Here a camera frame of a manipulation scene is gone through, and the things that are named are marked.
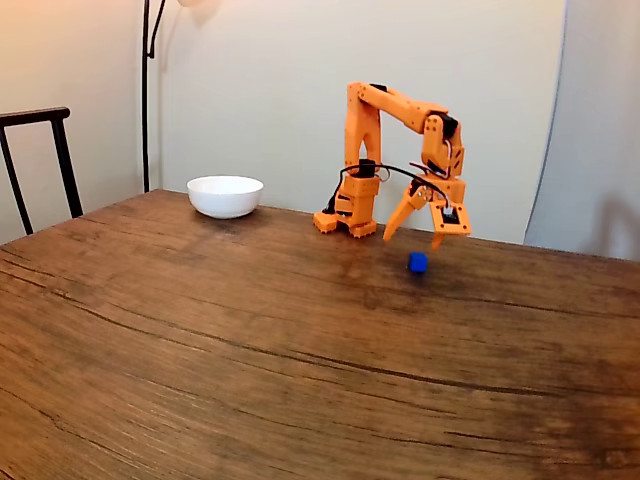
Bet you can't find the white bowl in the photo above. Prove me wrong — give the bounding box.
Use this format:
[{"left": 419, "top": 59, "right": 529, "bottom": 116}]
[{"left": 186, "top": 174, "right": 265, "bottom": 220}]

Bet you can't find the pale grey panel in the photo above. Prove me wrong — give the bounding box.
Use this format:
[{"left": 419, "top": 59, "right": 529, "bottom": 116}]
[{"left": 523, "top": 0, "right": 640, "bottom": 262}]

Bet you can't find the black floor lamp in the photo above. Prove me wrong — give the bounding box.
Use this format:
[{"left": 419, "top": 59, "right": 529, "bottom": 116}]
[{"left": 141, "top": 0, "right": 224, "bottom": 194}]

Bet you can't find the black chair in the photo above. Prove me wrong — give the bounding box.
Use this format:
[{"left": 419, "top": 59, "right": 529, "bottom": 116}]
[{"left": 0, "top": 106, "right": 85, "bottom": 236}]

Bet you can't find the orange camera mount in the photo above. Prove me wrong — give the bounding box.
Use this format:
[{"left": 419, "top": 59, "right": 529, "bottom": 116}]
[{"left": 430, "top": 200, "right": 473, "bottom": 237}]

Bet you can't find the black camera cable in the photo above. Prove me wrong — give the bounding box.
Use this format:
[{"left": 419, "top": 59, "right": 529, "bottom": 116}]
[{"left": 339, "top": 160, "right": 451, "bottom": 209}]

